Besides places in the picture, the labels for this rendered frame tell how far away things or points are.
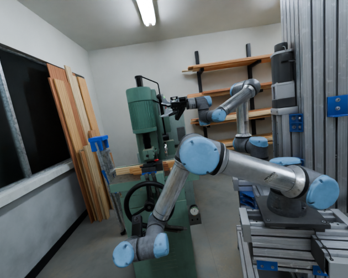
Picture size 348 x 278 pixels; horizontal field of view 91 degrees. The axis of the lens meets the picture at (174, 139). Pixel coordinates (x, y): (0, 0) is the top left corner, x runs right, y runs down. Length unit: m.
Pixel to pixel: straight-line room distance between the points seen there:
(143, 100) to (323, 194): 1.00
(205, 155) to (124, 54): 3.43
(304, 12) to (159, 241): 1.09
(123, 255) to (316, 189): 0.67
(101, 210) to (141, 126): 1.75
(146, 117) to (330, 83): 0.97
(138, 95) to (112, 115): 2.57
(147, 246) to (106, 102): 3.30
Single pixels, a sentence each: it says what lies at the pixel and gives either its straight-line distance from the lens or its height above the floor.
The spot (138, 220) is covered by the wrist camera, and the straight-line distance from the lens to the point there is 0.92.
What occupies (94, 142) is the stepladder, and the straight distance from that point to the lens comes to 2.02.
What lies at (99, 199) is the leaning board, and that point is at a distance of 2.64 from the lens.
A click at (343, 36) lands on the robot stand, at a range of 1.08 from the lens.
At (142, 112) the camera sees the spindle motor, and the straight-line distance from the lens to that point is 1.18.
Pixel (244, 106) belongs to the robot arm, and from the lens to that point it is 1.38.
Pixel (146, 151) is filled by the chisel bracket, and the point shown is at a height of 1.06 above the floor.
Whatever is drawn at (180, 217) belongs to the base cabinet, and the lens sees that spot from 1.30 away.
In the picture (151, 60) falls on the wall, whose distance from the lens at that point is 3.69.
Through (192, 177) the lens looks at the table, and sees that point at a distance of 1.18.
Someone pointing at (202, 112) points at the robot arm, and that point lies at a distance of 1.15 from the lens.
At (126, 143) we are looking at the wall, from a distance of 3.71.
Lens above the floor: 1.31
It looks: 9 degrees down
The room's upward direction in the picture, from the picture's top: 8 degrees counter-clockwise
